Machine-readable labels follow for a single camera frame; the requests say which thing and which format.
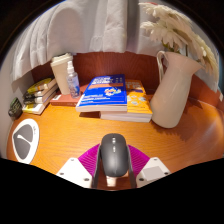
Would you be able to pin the black computer mouse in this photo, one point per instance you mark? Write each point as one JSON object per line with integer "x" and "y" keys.
{"x": 114, "y": 153}

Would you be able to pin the thick black book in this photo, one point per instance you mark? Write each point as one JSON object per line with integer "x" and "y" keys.
{"x": 39, "y": 99}

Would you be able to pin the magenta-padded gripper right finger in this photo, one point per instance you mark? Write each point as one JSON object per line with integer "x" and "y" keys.
{"x": 140, "y": 160}

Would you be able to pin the clear spray bottle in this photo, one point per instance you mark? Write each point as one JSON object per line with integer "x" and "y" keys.
{"x": 73, "y": 83}

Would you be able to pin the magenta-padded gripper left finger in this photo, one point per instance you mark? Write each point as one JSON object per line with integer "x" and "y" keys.
{"x": 87, "y": 160}

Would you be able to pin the reddish brown book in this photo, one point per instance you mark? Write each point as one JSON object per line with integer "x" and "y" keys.
{"x": 65, "y": 99}

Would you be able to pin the thin black book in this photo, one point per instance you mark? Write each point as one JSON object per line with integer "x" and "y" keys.
{"x": 38, "y": 94}

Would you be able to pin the white and grey mouse pad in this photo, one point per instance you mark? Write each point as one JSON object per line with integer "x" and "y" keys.
{"x": 26, "y": 141}

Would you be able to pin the beige lidded cup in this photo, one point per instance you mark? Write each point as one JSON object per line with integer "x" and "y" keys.
{"x": 60, "y": 73}

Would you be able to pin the white ceramic pitcher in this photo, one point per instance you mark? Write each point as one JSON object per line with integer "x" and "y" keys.
{"x": 173, "y": 96}

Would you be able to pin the dark green mug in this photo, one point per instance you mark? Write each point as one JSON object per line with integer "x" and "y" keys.
{"x": 15, "y": 107}

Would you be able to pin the orange cover book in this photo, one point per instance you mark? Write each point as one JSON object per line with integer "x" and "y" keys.
{"x": 139, "y": 103}

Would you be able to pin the white and yellow book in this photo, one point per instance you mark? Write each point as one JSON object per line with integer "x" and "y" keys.
{"x": 33, "y": 107}

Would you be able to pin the white curtain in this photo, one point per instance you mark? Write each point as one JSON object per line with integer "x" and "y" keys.
{"x": 93, "y": 23}

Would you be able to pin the white flower bunch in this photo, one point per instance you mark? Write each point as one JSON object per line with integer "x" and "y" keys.
{"x": 176, "y": 28}

